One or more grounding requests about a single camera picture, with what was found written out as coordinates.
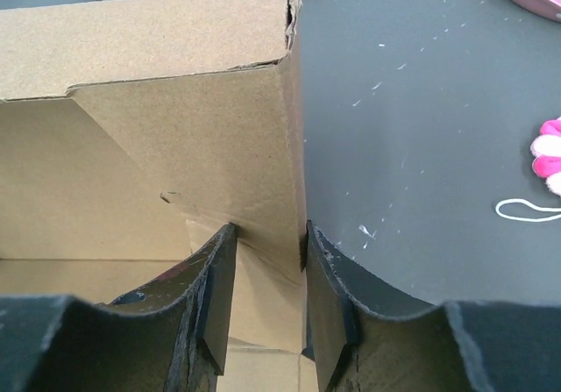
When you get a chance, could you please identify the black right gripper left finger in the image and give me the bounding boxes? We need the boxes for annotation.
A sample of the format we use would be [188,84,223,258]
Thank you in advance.
[1,224,237,391]

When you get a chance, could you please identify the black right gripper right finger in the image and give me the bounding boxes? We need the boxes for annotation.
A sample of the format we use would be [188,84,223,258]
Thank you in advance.
[302,223,560,391]

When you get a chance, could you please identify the brown cardboard box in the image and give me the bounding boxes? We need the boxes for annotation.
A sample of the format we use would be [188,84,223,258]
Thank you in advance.
[1,0,317,391]

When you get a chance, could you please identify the pink flower charm right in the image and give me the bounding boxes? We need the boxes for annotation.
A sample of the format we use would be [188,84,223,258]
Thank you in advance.
[494,118,560,223]

